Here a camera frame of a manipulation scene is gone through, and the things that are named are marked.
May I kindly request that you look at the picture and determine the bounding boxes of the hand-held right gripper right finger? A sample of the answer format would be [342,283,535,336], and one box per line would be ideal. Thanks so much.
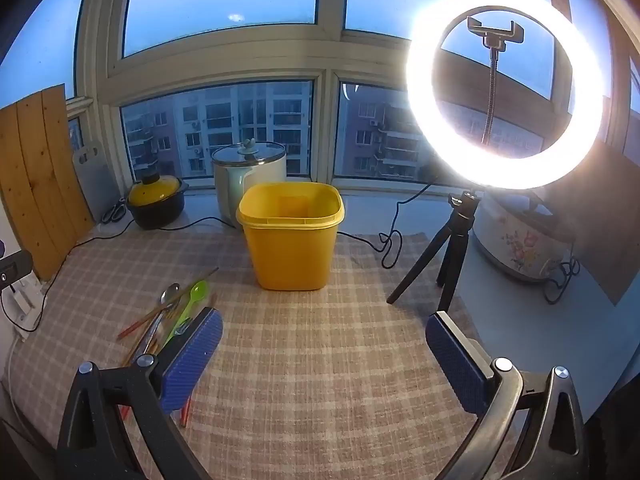
[425,311,586,480]

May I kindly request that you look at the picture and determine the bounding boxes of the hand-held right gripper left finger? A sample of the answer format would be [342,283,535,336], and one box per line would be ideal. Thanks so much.
[56,306,224,480]

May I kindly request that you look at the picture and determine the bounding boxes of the bunch of wooden chopsticks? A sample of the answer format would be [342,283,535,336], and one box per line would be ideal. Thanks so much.
[117,266,221,428]

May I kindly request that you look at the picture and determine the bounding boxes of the green plastic spoon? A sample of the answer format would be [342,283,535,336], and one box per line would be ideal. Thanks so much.
[160,280,210,346]

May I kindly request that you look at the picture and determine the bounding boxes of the metal spoon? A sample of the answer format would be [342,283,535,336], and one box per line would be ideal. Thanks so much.
[131,282,181,361]

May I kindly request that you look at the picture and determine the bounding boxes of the yellow plastic bin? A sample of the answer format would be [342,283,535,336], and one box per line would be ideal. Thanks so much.
[235,182,347,292]

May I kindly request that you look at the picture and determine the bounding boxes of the white power strip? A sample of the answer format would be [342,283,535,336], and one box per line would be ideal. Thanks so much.
[9,280,45,317]

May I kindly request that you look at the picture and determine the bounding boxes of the wooden plank board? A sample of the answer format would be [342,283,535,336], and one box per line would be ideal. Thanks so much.
[0,84,96,281]

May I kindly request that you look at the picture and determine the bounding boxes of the black scissors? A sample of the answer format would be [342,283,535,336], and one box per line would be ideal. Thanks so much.
[102,199,129,225]

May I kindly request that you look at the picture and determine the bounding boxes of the checked tablecloth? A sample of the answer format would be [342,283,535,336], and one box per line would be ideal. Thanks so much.
[10,232,501,480]

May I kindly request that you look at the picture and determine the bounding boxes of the floral white cooker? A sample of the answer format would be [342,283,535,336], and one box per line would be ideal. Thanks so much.
[472,190,581,286]

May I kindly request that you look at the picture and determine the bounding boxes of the white cutting board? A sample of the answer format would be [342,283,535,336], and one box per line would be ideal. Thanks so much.
[72,142,119,221]

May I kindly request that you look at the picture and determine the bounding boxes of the black tripod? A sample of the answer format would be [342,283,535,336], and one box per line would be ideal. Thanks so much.
[386,191,483,313]

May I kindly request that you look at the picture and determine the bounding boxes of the black casserole pot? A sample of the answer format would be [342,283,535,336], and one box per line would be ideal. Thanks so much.
[125,187,191,231]

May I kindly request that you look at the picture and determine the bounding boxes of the yellow casserole lid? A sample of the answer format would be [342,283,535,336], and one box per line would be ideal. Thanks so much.
[129,172,185,206]

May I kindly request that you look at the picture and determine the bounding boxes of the white electric cooking pot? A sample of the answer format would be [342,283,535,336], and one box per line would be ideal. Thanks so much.
[211,152,288,228]

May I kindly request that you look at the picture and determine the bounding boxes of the glass pot lid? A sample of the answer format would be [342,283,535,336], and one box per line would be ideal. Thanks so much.
[212,140,287,167]

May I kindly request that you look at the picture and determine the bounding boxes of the black gooseneck phone holder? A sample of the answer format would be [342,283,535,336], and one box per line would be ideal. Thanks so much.
[467,16,526,149]

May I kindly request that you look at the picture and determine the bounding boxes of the black cooker cable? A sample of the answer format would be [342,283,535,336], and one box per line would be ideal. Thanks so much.
[542,255,582,306]

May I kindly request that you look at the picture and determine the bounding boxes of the black pot power cable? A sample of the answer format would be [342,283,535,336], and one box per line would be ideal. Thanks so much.
[74,216,237,257]

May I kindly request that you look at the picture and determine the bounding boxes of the black ring light cable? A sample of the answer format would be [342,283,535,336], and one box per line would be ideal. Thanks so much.
[379,180,437,270]

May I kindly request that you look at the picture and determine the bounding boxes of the white window frame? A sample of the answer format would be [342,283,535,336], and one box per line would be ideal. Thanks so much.
[72,0,640,196]

